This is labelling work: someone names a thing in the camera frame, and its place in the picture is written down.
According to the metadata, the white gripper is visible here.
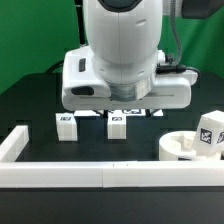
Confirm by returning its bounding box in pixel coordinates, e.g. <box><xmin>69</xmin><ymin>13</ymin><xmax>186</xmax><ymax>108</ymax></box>
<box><xmin>62</xmin><ymin>46</ymin><xmax>198</xmax><ymax>111</ymax></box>

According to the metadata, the white round stool seat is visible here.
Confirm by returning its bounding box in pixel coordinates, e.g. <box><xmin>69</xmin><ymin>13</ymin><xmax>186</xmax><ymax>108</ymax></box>
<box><xmin>159</xmin><ymin>131</ymin><xmax>221</xmax><ymax>161</ymax></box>

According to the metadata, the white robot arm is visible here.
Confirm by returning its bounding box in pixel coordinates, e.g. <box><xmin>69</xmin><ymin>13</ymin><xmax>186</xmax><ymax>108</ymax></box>
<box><xmin>62</xmin><ymin>0</ymin><xmax>224</xmax><ymax>111</ymax></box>

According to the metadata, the white marker sheet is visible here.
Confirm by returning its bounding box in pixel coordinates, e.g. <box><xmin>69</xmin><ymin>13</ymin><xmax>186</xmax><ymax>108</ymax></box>
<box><xmin>74</xmin><ymin>109</ymin><xmax>164</xmax><ymax>117</ymax></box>

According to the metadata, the white U-shaped fence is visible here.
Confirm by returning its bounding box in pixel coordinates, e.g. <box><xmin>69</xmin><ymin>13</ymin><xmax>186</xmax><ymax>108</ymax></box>
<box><xmin>0</xmin><ymin>125</ymin><xmax>224</xmax><ymax>188</ymax></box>

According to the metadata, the black cable with connector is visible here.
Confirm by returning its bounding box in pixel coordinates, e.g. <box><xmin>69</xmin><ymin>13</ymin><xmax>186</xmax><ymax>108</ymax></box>
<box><xmin>45</xmin><ymin>59</ymin><xmax>66</xmax><ymax>75</ymax></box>

